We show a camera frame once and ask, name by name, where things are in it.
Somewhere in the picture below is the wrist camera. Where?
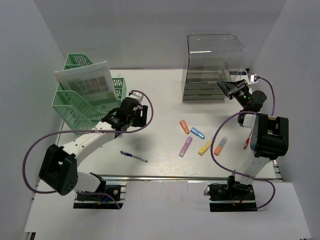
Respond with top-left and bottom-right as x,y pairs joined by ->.
128,91 -> 144,104
249,74 -> 260,84

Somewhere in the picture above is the blue ballpoint pen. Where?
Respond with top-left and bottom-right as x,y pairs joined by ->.
120,150 -> 148,163

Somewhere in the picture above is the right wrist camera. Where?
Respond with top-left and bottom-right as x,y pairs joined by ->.
249,74 -> 260,84

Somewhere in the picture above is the yellow highlighter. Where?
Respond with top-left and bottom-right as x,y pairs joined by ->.
198,139 -> 213,156

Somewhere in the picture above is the green file organizer rack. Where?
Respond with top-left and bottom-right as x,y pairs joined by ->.
52,53 -> 127,130

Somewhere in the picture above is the orange highlighter white cap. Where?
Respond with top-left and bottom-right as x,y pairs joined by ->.
213,136 -> 228,156

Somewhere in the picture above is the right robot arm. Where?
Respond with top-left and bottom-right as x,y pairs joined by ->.
217,80 -> 289,200

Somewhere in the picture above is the blue highlighter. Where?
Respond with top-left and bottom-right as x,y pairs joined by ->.
190,127 -> 205,140

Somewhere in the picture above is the clear acrylic drawer unit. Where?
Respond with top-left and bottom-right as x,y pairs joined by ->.
182,33 -> 246,103

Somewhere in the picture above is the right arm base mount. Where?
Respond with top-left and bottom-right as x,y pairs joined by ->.
203,183 -> 257,213

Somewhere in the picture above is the orange highlighter near gripper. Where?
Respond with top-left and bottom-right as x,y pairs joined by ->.
179,120 -> 190,135

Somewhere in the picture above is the document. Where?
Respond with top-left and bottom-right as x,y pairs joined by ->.
54,61 -> 121,112

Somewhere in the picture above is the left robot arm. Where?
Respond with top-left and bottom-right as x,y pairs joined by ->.
39,92 -> 148,200

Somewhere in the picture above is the purple highlighter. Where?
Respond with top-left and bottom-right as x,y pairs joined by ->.
178,136 -> 193,158

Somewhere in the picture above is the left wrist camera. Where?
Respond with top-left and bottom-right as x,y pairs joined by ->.
128,91 -> 144,104

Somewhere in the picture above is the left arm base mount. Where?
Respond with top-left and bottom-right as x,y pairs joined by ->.
73,181 -> 127,210

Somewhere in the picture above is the red pen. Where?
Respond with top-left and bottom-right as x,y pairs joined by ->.
243,135 -> 251,149

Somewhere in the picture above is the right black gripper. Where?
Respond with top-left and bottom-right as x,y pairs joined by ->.
218,79 -> 251,110

